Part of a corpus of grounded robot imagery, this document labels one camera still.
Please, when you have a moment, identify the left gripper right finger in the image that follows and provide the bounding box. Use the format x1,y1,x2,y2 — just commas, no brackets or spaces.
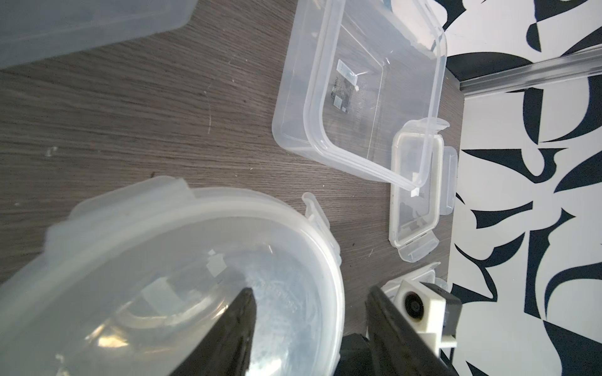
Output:
366,286,457,376

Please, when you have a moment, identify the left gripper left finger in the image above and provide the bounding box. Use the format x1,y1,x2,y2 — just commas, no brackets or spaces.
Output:
171,288,256,375

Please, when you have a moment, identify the clear lunch box lid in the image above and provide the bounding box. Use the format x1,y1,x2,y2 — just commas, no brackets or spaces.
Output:
389,118,458,263
379,262,452,302

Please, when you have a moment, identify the round clear container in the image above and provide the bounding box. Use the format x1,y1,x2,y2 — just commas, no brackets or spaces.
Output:
1,176,345,375

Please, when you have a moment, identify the clear rectangular lunch box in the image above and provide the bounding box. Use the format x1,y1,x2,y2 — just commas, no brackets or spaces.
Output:
1,0,198,69
272,1,447,191

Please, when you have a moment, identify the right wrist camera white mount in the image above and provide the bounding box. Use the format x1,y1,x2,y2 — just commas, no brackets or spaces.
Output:
393,280,462,357

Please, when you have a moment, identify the aluminium frame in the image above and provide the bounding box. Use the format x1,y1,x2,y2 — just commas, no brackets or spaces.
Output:
459,45,601,97

